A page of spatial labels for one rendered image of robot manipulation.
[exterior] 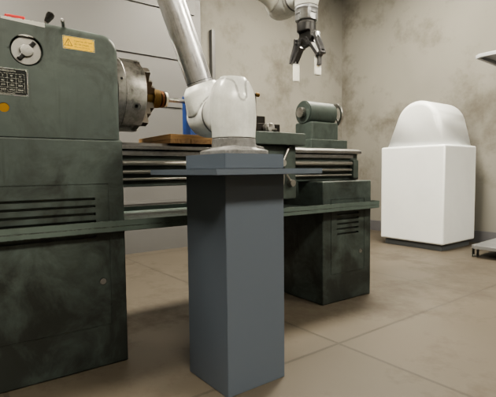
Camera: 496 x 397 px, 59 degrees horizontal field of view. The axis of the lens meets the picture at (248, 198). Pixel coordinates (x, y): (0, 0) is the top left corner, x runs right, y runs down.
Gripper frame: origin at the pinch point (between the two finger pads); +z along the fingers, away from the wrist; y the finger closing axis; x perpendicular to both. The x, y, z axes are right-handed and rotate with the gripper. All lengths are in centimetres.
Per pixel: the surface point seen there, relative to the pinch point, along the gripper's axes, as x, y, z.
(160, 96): -41, -55, 3
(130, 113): -57, -45, 13
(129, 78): -58, -43, -1
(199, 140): -27, -42, 23
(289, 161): 19, -39, 33
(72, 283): -85, -29, 77
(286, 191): 18, -39, 48
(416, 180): 232, -132, 48
